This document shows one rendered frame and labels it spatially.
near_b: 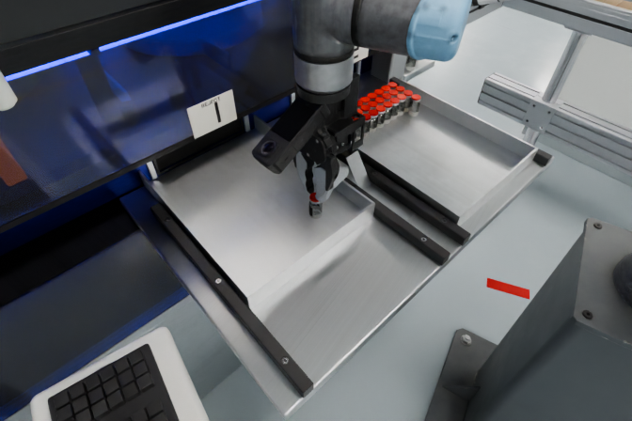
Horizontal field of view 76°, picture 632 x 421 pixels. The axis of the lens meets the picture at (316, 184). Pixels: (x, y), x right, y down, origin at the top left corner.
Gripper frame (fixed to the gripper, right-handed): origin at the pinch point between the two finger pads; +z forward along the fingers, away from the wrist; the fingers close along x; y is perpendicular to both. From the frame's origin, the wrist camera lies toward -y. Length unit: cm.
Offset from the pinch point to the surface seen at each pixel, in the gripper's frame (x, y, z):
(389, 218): -10.0, 8.1, 3.8
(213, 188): 17.5, -9.2, 5.3
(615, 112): -11, 179, 62
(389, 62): 19.8, 42.3, -0.5
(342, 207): -1.9, 5.2, 5.5
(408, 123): 5.8, 33.3, 5.3
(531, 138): 4, 122, 55
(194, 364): 20, -26, 62
